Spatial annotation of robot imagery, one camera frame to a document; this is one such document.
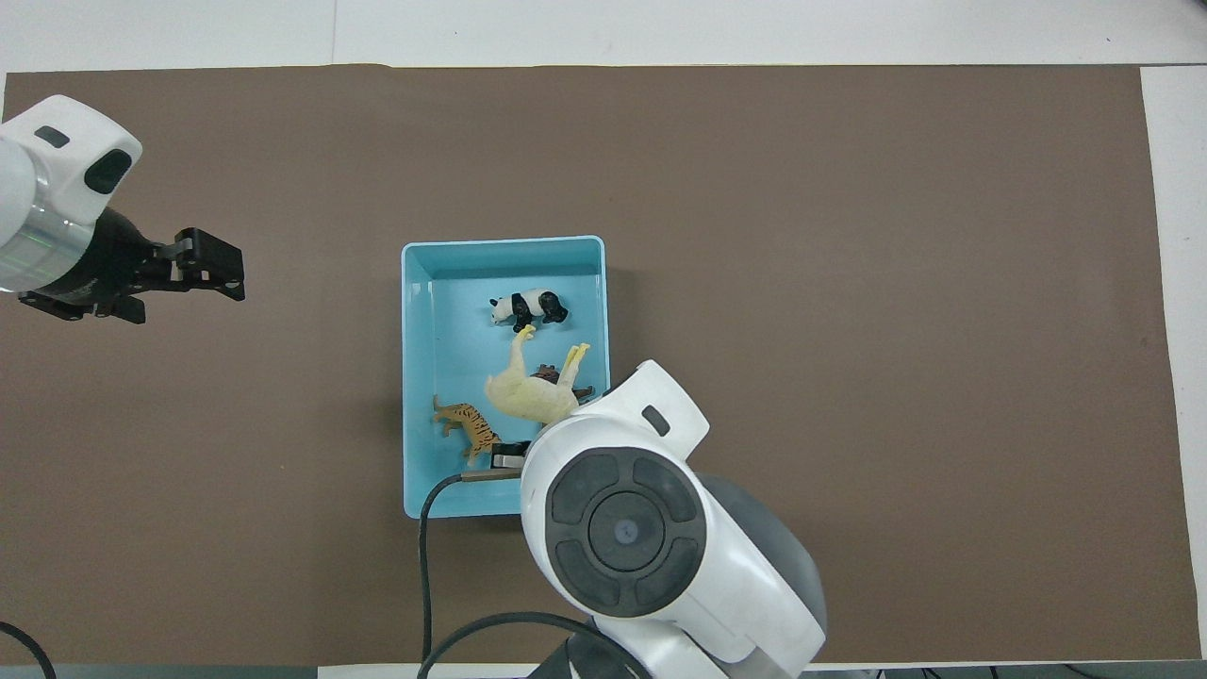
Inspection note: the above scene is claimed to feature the brown table mat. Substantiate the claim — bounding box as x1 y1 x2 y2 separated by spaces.
0 64 1200 667

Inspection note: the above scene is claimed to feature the brown lion toy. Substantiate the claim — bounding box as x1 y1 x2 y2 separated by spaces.
530 364 597 403

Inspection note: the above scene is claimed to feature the cream alpaca toy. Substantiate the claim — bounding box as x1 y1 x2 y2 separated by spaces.
484 324 593 427

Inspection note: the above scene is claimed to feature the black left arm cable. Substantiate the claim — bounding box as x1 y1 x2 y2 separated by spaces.
0 620 58 679

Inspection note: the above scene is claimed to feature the black and white panda toy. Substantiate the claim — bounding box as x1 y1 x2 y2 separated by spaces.
488 289 570 334

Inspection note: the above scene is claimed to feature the orange striped tiger toy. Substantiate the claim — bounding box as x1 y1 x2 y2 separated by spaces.
431 393 504 469

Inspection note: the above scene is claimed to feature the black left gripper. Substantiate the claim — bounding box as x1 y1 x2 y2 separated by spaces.
17 207 247 325

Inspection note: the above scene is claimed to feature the light blue storage box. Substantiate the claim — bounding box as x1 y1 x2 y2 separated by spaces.
401 235 617 521

